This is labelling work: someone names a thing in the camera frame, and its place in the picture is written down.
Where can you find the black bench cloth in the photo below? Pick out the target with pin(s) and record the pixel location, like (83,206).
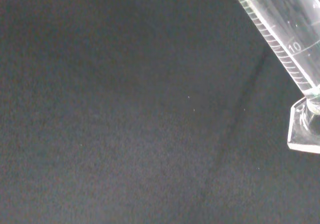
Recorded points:
(112,109)

